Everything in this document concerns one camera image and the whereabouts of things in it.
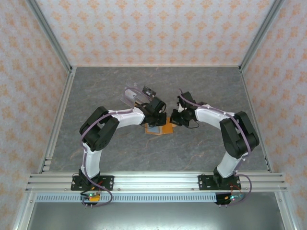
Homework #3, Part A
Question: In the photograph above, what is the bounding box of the grey slotted cable duct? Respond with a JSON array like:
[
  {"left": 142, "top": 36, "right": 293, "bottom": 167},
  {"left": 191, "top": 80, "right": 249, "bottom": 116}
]
[{"left": 35, "top": 193, "right": 218, "bottom": 203}]

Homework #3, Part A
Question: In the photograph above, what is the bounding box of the black printed card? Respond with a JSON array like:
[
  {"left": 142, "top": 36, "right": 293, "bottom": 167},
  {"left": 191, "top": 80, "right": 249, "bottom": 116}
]
[{"left": 142, "top": 85, "right": 158, "bottom": 98}]

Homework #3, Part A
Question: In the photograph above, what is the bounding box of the clear acrylic card stand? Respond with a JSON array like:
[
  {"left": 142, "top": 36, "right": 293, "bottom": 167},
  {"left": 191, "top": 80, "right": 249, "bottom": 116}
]
[{"left": 118, "top": 78, "right": 158, "bottom": 109}]

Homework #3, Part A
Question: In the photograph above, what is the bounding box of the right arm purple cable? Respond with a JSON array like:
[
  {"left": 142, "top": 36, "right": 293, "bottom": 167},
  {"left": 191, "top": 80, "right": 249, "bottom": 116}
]
[{"left": 178, "top": 88, "right": 252, "bottom": 208}]

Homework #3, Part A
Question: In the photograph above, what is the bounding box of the aluminium frame leg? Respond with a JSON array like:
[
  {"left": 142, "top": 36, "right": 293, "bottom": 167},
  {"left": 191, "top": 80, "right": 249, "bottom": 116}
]
[
  {"left": 274, "top": 191, "right": 297, "bottom": 230},
  {"left": 13, "top": 191, "right": 36, "bottom": 230}
]

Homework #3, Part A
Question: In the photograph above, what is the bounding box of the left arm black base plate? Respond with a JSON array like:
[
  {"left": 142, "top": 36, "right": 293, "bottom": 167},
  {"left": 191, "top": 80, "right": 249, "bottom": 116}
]
[{"left": 71, "top": 175, "right": 115, "bottom": 191}]

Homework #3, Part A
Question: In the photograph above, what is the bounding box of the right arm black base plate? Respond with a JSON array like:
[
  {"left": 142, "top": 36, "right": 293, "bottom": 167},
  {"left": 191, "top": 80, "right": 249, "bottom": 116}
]
[{"left": 198, "top": 174, "right": 240, "bottom": 191}]

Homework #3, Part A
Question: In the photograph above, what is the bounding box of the right gripper thin black cable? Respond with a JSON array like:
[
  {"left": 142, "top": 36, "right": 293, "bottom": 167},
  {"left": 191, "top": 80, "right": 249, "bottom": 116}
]
[{"left": 186, "top": 119, "right": 201, "bottom": 129}]

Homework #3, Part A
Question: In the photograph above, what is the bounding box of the aluminium side rail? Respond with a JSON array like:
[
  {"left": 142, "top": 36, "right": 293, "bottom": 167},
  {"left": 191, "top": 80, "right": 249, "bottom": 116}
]
[
  {"left": 239, "top": 68, "right": 274, "bottom": 173},
  {"left": 38, "top": 67, "right": 77, "bottom": 173}
]

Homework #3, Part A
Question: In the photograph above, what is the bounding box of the aluminium mounting rail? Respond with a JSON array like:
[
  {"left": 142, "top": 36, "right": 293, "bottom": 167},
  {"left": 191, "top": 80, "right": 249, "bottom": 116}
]
[{"left": 25, "top": 171, "right": 288, "bottom": 193}]

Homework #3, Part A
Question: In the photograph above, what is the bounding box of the aluminium corner post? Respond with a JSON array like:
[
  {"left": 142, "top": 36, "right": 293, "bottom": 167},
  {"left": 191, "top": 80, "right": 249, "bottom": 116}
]
[
  {"left": 25, "top": 0, "right": 74, "bottom": 72},
  {"left": 239, "top": 0, "right": 286, "bottom": 72}
]

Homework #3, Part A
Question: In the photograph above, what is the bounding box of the grey metal panel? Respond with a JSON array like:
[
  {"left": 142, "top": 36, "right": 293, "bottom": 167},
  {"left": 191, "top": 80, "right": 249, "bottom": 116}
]
[{"left": 26, "top": 202, "right": 283, "bottom": 230}]

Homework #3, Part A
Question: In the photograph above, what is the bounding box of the orange leather card holder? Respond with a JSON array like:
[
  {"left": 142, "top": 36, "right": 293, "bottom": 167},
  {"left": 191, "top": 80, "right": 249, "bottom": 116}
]
[{"left": 144, "top": 116, "right": 175, "bottom": 137}]

